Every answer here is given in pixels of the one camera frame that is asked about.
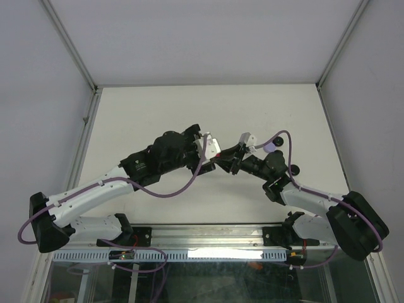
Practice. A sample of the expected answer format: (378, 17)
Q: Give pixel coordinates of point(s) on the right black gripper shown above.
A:
(234, 164)

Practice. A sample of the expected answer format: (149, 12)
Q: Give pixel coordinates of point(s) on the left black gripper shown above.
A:
(194, 166)

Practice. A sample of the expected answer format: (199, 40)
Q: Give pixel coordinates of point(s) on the purple round charging case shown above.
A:
(270, 147)

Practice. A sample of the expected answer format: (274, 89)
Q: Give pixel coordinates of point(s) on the black round charging case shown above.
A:
(278, 141)

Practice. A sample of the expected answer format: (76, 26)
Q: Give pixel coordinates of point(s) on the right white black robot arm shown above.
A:
(347, 221)

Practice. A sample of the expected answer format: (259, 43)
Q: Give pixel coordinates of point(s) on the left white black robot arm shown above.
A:
(59, 219)

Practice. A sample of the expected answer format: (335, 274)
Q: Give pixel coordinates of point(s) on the small electronics board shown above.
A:
(122, 255)

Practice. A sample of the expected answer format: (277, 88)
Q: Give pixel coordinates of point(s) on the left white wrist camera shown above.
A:
(208, 147)

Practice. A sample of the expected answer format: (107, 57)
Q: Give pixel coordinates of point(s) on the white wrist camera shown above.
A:
(208, 147)
(249, 141)

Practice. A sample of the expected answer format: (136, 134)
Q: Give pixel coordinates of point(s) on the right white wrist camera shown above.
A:
(249, 141)

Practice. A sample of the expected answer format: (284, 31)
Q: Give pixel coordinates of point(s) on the aluminium mounting rail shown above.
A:
(193, 236)

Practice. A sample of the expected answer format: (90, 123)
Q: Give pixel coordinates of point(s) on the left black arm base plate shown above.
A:
(139, 236)

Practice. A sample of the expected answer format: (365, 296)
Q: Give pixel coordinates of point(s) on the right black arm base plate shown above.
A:
(285, 237)

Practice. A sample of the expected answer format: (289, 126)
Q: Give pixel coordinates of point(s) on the right aluminium frame post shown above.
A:
(348, 31)

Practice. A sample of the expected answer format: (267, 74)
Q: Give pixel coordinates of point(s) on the aluminium frame post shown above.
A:
(66, 40)
(348, 31)

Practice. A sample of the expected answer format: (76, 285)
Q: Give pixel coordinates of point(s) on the white slotted cable duct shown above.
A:
(182, 255)

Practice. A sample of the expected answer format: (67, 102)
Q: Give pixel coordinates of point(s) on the left aluminium frame post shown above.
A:
(66, 40)

